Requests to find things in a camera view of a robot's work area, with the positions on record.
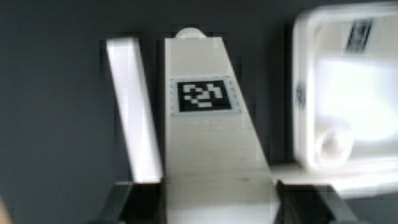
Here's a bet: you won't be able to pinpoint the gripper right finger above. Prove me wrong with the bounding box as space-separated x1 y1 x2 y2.
273 181 369 224

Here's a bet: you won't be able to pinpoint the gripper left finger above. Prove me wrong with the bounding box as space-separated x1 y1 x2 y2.
87 181 165 224

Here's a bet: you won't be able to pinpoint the white desk leg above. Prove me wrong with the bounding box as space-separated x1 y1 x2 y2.
165 28 280 224

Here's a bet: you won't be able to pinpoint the white desk top tray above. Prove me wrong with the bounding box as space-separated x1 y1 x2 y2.
291 1 398 172

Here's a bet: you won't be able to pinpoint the white U-shaped border fence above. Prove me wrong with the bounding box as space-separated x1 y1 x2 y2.
106 38 398 198

